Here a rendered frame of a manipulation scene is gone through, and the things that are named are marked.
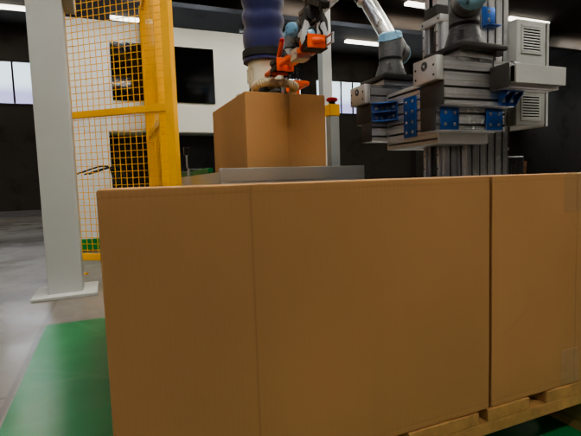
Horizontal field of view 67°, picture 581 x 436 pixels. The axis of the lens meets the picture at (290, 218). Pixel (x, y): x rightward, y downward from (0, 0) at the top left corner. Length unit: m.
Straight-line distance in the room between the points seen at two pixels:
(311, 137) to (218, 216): 1.58
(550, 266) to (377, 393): 0.40
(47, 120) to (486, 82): 2.02
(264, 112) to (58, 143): 1.07
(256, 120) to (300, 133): 0.22
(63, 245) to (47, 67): 0.88
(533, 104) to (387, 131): 0.66
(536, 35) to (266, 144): 1.32
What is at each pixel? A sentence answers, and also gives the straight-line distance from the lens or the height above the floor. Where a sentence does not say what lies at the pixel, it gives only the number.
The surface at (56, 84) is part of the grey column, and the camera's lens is 2.55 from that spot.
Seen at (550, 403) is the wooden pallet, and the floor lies 0.12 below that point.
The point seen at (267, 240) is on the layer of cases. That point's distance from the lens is 0.58.
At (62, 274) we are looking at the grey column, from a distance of 2.54.
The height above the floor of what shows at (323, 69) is 1.82.
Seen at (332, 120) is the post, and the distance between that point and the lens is 2.71.
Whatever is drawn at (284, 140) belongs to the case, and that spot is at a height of 0.73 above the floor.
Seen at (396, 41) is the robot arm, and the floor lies 1.20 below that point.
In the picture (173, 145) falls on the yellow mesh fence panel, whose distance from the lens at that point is 2.61.
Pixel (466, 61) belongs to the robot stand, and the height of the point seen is 0.97.
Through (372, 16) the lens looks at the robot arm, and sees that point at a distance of 2.58.
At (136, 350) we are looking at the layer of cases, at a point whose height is 0.35.
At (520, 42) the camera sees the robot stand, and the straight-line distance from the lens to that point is 2.35.
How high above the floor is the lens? 0.55
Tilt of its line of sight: 5 degrees down
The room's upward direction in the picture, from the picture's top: 2 degrees counter-clockwise
